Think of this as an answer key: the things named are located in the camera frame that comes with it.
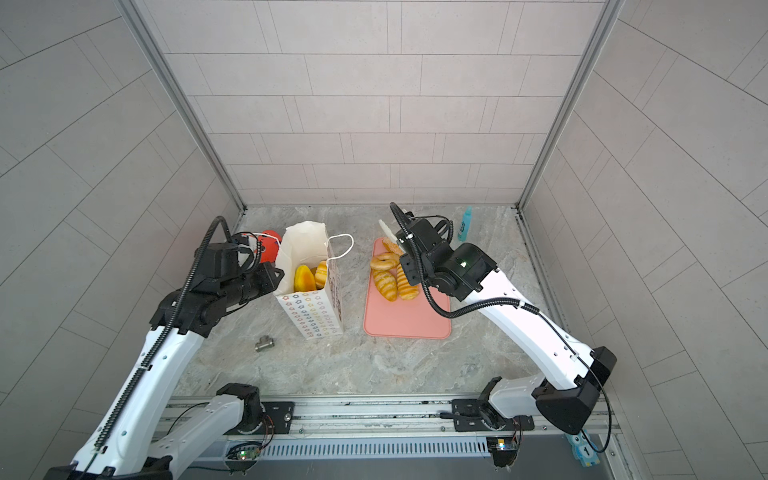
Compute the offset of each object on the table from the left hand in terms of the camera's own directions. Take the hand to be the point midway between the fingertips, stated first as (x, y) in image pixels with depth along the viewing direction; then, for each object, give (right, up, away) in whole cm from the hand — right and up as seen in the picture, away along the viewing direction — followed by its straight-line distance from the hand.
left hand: (292, 268), depth 72 cm
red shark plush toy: (-6, +6, +1) cm, 9 cm away
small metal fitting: (-11, -22, +9) cm, 26 cm away
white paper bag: (+5, -11, +1) cm, 12 cm away
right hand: (+29, +2, -1) cm, 29 cm away
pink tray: (+26, -17, +16) cm, 35 cm away
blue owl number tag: (+67, -40, -5) cm, 78 cm away
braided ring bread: (+21, -1, +24) cm, 32 cm away
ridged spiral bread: (+28, -9, +19) cm, 35 cm away
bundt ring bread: (+4, -3, +11) cm, 12 cm away
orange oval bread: (0, -5, +10) cm, 11 cm away
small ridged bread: (+22, -8, +20) cm, 30 cm away
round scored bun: (+24, +3, +28) cm, 36 cm away
